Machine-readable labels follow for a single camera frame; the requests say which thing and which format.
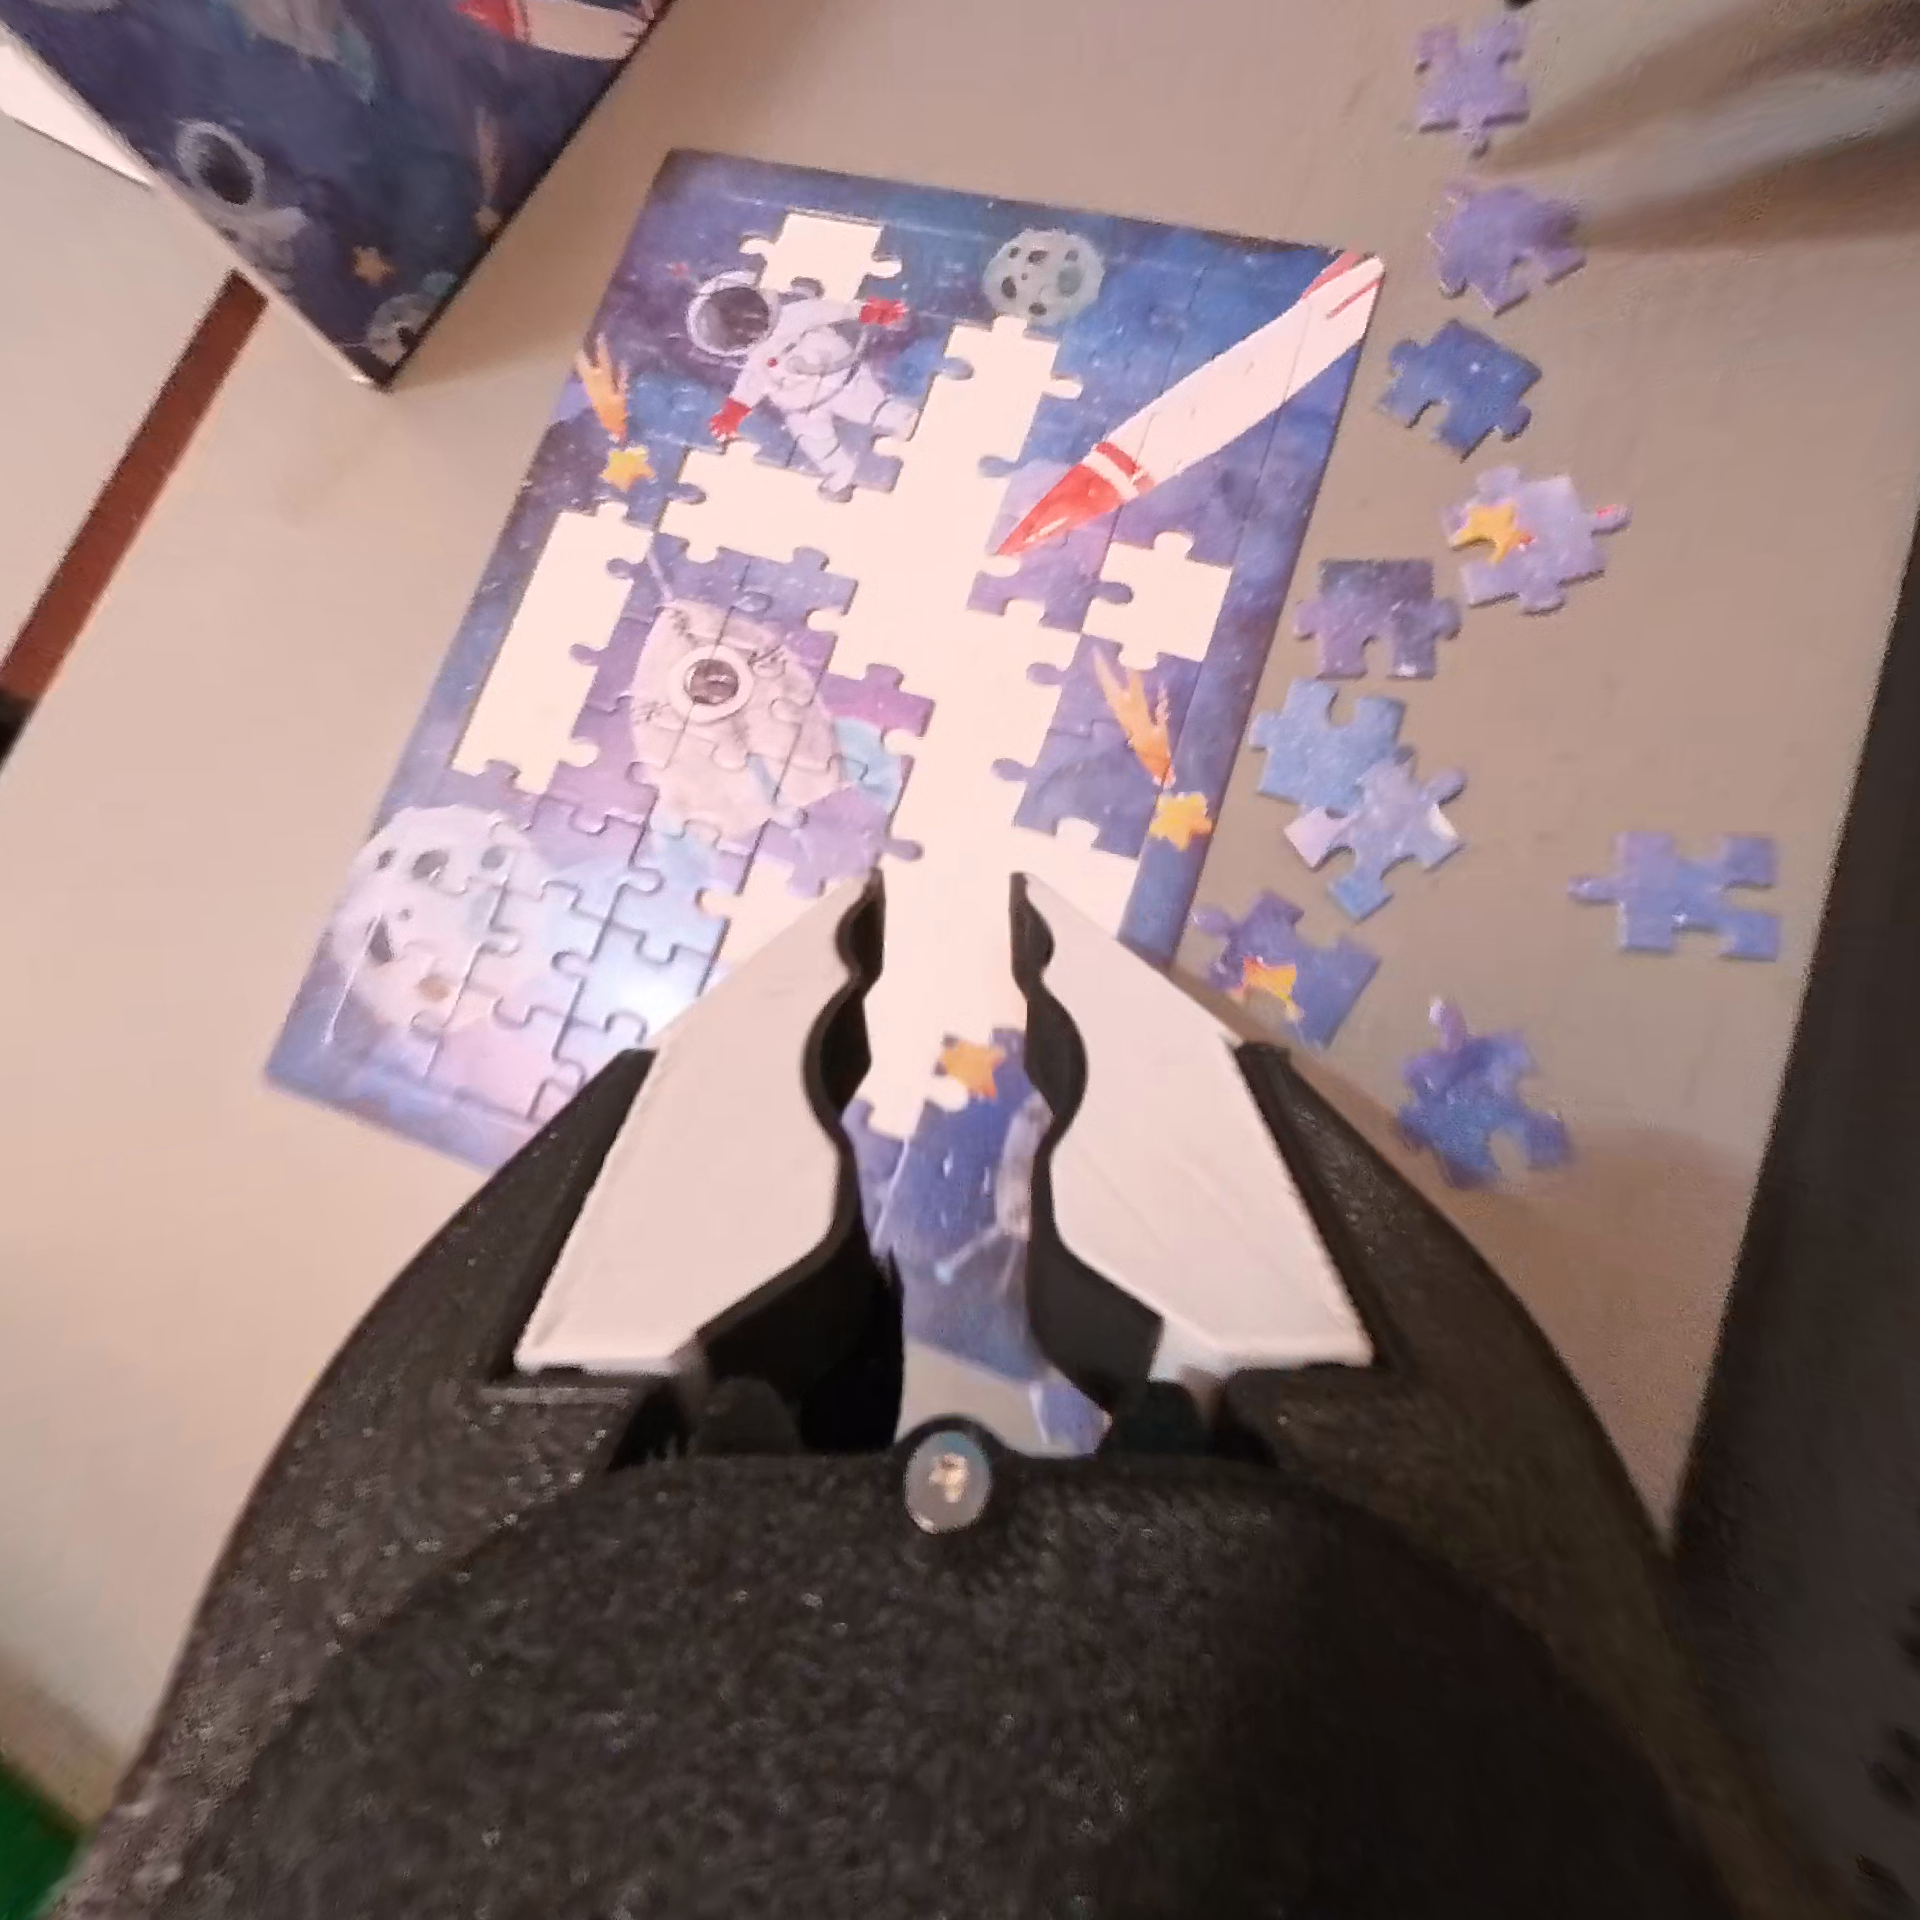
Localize space puzzle board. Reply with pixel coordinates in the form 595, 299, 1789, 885
268, 150, 1390, 1453

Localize grey desk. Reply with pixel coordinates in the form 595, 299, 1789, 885
0, 0, 1920, 1816

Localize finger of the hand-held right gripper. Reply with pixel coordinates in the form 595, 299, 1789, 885
1576, 132, 1920, 251
1521, 42, 1920, 168

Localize green plastic bin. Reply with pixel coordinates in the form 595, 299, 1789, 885
0, 1768, 95, 1920

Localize puzzle pieces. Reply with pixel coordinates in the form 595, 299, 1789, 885
1190, 12, 1787, 1194

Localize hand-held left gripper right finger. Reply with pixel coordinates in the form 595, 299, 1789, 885
1008, 871, 1375, 1453

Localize illustrated puzzle box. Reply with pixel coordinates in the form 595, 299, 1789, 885
0, 0, 672, 395

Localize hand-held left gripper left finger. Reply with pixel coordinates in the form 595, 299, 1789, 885
511, 871, 904, 1453

